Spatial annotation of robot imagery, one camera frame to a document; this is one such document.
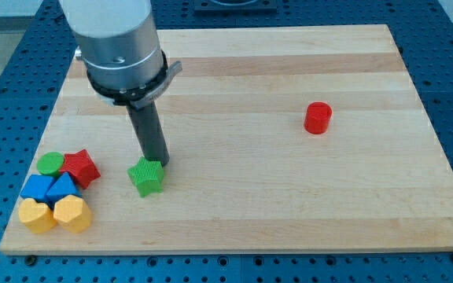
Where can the green cylinder block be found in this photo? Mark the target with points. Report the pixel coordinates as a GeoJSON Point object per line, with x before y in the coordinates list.
{"type": "Point", "coordinates": [50, 164]}

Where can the yellow heart block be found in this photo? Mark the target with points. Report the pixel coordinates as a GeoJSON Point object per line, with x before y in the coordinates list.
{"type": "Point", "coordinates": [37, 217]}

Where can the yellow hexagon block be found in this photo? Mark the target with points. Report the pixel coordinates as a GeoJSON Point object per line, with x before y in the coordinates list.
{"type": "Point", "coordinates": [73, 214]}

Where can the blue triangle block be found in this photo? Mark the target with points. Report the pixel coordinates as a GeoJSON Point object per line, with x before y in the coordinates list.
{"type": "Point", "coordinates": [63, 187]}

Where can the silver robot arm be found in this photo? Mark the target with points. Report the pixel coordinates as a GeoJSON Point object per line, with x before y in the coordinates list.
{"type": "Point", "coordinates": [112, 24]}

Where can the red cylinder block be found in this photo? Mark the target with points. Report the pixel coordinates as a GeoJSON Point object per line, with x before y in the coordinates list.
{"type": "Point", "coordinates": [317, 118]}

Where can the green star block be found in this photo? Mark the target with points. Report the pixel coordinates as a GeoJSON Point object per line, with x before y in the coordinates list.
{"type": "Point", "coordinates": [146, 176]}

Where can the wooden board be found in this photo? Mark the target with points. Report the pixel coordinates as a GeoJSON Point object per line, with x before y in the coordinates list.
{"type": "Point", "coordinates": [244, 175]}

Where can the black flange with metal clamp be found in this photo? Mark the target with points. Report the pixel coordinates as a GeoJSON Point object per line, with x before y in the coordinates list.
{"type": "Point", "coordinates": [128, 77]}

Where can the blue cube block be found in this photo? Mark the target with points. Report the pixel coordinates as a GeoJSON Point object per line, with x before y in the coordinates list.
{"type": "Point", "coordinates": [37, 187]}

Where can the red star block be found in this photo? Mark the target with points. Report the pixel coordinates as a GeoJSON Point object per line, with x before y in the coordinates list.
{"type": "Point", "coordinates": [80, 167]}

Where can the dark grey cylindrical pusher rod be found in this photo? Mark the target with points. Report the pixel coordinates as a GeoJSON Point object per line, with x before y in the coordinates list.
{"type": "Point", "coordinates": [146, 124]}

